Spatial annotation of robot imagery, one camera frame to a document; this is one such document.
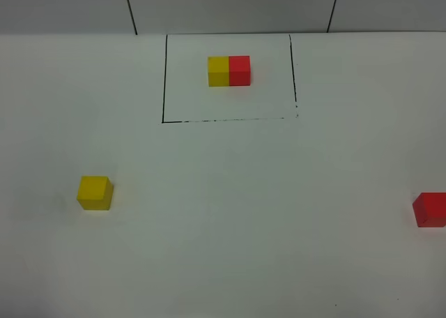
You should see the red template block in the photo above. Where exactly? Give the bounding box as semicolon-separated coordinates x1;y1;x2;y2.
229;56;251;86

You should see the yellow template block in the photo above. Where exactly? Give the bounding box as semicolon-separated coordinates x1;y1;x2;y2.
208;56;229;87

